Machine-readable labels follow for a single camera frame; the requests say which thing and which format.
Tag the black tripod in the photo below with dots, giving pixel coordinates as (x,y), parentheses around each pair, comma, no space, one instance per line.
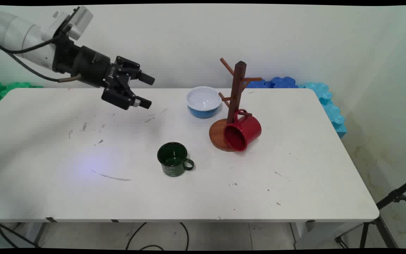
(395,196)

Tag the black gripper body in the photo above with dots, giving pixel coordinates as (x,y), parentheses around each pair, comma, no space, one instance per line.
(86,65)

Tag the cyan foam mat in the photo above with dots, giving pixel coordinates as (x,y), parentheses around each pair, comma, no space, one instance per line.
(333,113)

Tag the blue foam mat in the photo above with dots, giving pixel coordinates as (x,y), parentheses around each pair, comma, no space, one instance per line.
(280,83)

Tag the grey table leg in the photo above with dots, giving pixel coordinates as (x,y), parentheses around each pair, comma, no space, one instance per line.
(40,233)

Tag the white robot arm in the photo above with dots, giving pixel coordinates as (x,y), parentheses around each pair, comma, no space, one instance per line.
(16,35)

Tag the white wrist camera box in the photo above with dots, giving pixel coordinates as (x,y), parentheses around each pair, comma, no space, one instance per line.
(79,20)

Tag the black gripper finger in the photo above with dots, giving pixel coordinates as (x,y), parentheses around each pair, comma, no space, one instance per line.
(118,97)
(132,72)

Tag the brown wooden mug tree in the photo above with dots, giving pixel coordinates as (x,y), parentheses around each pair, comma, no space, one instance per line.
(238,84)

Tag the red speckled mug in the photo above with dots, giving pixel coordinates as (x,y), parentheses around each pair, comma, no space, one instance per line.
(249,128)

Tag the dark green enamel mug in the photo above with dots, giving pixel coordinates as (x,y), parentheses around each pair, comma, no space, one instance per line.
(173,170)

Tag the blue bowl with white inside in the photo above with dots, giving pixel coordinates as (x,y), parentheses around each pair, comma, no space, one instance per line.
(203,100)

